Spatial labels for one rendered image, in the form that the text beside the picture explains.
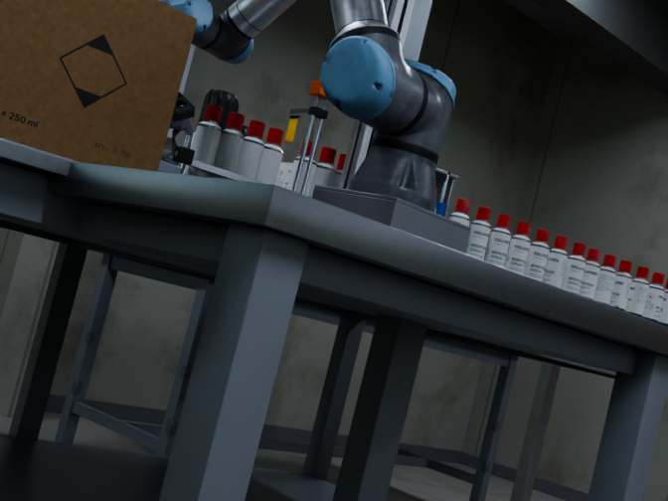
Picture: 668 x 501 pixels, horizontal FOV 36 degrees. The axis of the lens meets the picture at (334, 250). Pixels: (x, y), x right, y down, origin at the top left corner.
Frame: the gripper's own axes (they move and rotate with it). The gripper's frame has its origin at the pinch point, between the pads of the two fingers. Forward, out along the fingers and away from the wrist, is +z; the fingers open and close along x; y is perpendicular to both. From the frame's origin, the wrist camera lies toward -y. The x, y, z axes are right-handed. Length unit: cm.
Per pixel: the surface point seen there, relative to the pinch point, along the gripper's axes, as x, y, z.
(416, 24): -53, -17, -19
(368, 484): 10, -62, 46
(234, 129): -13.6, -1.2, -5.4
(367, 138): -35.3, -16.3, 1.4
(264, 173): -18.7, -1.3, 5.0
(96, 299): -43, 175, 65
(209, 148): -6.7, -1.8, -3.0
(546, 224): -400, 284, 143
